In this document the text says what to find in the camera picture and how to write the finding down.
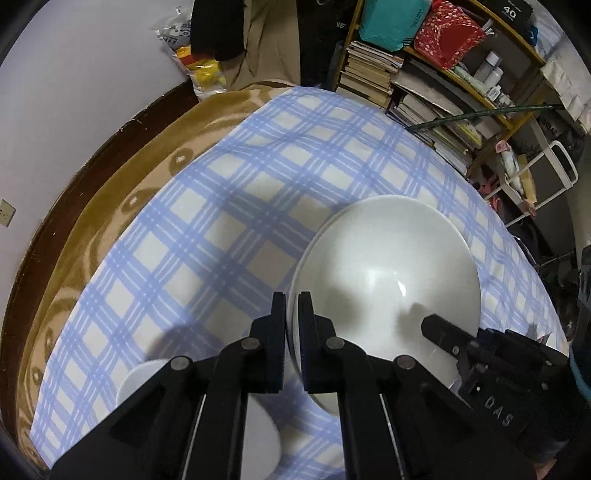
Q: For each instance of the plain white bowl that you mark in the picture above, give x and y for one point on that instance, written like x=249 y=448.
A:
x=392 y=258

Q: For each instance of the pile of magazines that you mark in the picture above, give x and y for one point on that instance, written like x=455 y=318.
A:
x=438 y=134

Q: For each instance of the pink shoes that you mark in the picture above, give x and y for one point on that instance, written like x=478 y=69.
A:
x=489 y=194

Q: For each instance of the black bag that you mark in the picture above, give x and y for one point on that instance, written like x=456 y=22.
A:
x=558 y=134

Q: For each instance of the red patterned bag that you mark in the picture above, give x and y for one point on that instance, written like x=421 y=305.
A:
x=448 y=34

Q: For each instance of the black box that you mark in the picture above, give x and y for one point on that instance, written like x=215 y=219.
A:
x=512 y=14

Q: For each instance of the black trousers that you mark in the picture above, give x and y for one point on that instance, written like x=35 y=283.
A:
x=217 y=27

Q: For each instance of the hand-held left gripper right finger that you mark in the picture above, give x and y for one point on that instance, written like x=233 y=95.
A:
x=307 y=341

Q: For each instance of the stack of books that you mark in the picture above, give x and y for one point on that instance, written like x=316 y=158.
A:
x=369 y=74

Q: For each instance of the grey board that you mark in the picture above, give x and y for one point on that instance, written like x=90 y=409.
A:
x=429 y=87

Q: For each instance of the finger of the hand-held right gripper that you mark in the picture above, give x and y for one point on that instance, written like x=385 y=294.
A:
x=445 y=334

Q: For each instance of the tall white bottle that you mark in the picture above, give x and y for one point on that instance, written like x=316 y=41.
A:
x=487 y=69

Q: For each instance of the teal bag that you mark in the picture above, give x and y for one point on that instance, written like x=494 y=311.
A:
x=392 y=23

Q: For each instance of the cream ruffled curtain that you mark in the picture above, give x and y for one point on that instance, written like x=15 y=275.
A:
x=568 y=87

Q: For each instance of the white trolley cart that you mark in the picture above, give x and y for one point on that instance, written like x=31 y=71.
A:
x=565 y=157

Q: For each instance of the yellow packet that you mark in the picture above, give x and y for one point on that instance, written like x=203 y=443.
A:
x=519 y=177

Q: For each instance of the dark green pole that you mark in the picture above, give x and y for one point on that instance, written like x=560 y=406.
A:
x=485 y=115

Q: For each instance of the short white bottle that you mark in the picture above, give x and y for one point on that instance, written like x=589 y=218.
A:
x=496 y=83

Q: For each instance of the black coat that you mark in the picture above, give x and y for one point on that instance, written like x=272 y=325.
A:
x=323 y=37

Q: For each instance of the large cherry print plate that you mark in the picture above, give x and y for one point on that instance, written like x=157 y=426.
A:
x=265 y=434

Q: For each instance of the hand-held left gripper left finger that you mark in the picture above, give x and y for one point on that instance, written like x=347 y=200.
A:
x=277 y=341

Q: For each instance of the plastic bag of toys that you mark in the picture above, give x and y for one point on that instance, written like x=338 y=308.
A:
x=203 y=74

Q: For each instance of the dark wooden baseboard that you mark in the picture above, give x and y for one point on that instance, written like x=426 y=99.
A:
x=60 y=203

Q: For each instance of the beige trousers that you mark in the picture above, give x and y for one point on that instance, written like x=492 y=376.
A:
x=268 y=41

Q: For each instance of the blue plaid tablecloth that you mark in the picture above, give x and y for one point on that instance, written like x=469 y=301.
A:
x=207 y=207

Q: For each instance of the wooden shelf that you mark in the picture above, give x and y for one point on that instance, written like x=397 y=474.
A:
x=466 y=85

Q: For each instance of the slotted wall socket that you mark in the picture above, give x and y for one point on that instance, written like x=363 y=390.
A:
x=5 y=212

